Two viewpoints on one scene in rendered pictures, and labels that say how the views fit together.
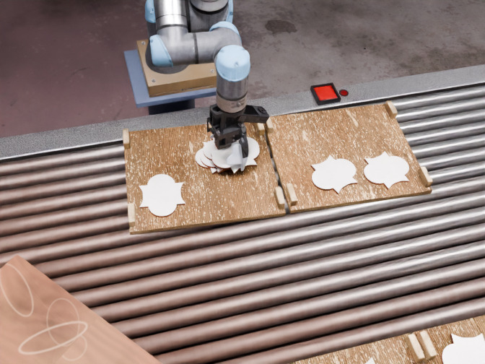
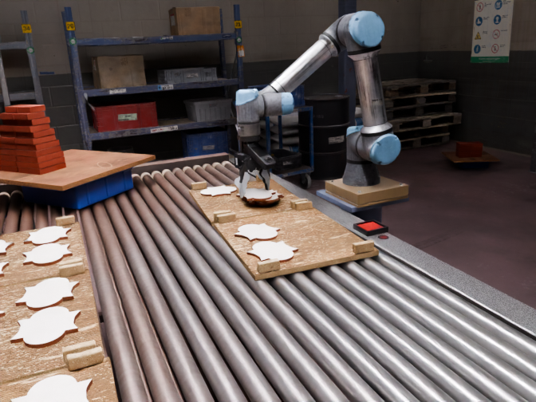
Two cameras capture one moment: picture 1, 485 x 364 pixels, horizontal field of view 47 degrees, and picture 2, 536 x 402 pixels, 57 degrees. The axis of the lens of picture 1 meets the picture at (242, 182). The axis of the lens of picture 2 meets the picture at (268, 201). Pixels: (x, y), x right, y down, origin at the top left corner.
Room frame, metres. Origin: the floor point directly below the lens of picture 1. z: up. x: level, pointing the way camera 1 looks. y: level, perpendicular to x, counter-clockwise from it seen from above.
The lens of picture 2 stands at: (0.94, -1.62, 1.47)
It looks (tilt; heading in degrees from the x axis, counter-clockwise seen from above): 18 degrees down; 86
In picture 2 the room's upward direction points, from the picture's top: 3 degrees counter-clockwise
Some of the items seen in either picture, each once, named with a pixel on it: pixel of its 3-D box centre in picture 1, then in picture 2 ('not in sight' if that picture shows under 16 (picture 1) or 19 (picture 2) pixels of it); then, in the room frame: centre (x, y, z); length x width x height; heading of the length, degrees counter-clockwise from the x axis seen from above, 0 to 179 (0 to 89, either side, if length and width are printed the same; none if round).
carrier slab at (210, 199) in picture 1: (200, 172); (245, 199); (0.98, 0.12, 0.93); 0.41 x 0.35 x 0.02; 104
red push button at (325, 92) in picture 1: (325, 94); (370, 228); (1.34, -0.24, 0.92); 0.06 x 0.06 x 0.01; 19
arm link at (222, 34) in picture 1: (219, 46); (274, 104); (1.10, 0.08, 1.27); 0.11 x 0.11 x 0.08; 13
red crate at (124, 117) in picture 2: not in sight; (124, 115); (-0.24, 4.08, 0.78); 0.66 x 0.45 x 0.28; 20
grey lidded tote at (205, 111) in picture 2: not in sight; (208, 108); (0.69, 4.38, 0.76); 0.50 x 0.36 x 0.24; 26
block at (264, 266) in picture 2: (425, 176); (268, 266); (1.01, -0.51, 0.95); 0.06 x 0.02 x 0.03; 15
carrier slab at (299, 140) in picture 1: (343, 154); (289, 238); (1.09, -0.29, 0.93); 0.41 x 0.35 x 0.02; 105
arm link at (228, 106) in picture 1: (232, 98); (248, 129); (1.00, 0.04, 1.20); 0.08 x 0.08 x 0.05
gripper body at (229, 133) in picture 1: (227, 121); (249, 152); (1.00, 0.05, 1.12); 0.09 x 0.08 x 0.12; 121
